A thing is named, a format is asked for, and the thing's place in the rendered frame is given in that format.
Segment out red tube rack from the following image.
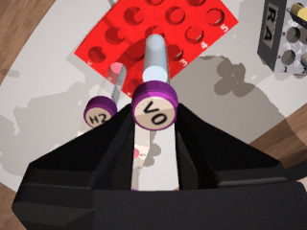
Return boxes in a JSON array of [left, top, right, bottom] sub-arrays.
[[74, 0, 239, 98]]

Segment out white tube rack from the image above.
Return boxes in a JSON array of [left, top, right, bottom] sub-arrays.
[[78, 118, 150, 172]]

